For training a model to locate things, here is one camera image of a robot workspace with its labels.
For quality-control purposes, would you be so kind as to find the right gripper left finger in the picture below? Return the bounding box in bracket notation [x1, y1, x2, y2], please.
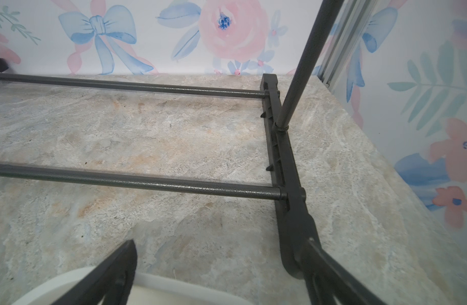
[54, 240, 138, 304]

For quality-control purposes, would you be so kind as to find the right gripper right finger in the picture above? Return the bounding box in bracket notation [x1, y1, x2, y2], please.
[300, 239, 385, 305]

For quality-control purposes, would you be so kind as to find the white plastic bin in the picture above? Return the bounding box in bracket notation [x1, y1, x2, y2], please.
[14, 267, 250, 304]

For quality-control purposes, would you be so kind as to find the black clothes rack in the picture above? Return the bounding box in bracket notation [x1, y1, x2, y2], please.
[0, 1, 342, 277]

